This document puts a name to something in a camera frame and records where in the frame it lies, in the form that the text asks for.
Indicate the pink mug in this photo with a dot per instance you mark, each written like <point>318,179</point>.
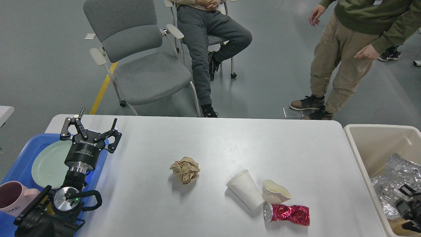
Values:
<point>15,197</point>

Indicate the light green plate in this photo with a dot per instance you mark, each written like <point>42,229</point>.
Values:
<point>49,167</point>

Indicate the metal floor plates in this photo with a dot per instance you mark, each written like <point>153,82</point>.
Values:
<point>293,114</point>

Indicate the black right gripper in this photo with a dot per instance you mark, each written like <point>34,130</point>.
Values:
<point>410,209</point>

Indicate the white side table corner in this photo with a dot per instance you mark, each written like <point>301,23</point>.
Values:
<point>5,113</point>

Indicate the blue plastic tray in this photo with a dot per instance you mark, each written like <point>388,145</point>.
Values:
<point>21,171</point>

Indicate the crushed white paper cup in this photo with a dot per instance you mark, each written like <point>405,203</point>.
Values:
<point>275,193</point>

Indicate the occupied grey chair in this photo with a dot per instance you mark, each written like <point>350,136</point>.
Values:
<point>213,40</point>

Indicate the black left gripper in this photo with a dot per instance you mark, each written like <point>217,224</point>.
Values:
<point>84,154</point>

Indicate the crumpled brown paper ball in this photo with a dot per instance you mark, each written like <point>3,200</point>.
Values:
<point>185,170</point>

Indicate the crushed red can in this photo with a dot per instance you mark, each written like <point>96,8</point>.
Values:
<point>297,214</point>

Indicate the standing person green hoodie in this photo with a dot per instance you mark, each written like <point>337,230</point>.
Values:
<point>358,32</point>

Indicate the beige plastic bin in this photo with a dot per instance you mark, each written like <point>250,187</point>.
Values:
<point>371,145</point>

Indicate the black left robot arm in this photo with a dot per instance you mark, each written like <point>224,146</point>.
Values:
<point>55,212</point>

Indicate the empty grey chair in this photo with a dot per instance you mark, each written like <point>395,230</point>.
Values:
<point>127,27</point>

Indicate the brown paper bag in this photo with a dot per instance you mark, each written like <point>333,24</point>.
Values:
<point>396,226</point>

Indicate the aluminium foil sheet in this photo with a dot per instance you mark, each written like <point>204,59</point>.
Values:
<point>397,173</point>

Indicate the dark shoes at right edge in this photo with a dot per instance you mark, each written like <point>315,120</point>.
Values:
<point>390,54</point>

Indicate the seated person grey trousers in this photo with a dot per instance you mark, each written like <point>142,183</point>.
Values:
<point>197,20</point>

